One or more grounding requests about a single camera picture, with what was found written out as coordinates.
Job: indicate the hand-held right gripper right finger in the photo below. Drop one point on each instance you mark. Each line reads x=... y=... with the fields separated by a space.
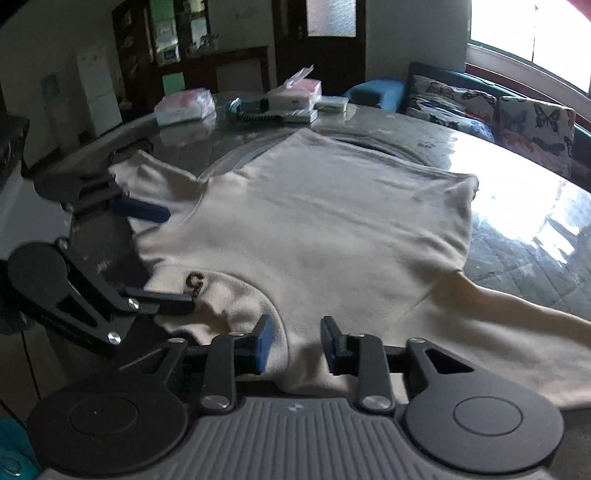
x=328 y=344

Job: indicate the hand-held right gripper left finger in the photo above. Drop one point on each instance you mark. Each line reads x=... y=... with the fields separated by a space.
x=264 y=344

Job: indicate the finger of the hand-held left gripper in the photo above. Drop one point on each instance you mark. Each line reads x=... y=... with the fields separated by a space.
x=171 y=303
x=143 y=211

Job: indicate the cream shirt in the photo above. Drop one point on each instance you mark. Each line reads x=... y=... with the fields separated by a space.
x=323 y=230

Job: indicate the pink tissue pack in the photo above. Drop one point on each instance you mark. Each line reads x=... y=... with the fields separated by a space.
x=184 y=108

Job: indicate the white refrigerator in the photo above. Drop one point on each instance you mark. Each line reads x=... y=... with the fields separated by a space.
x=97 y=87

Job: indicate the black and teal watch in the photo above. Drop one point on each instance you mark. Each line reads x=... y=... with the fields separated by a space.
x=249 y=108

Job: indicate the dark wooden cabinet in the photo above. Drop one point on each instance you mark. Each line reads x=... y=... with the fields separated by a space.
x=207 y=60

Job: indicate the teal plastic object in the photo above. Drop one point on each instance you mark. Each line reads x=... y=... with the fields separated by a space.
x=16 y=447

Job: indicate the white tissue box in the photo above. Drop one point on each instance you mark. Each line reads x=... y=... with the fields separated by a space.
x=295 y=92

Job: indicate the green and white packet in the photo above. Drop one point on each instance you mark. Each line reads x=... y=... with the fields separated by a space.
x=332 y=104

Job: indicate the blue sofa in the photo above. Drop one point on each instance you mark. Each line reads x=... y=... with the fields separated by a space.
x=374 y=92

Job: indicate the dark door with frosted glass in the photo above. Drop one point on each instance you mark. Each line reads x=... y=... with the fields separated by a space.
x=323 y=27

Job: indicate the butterfly print cushion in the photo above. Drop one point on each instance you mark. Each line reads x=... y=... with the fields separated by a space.
x=535 y=127
x=443 y=94
x=466 y=124

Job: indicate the window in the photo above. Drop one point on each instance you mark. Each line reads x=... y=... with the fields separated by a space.
x=521 y=32

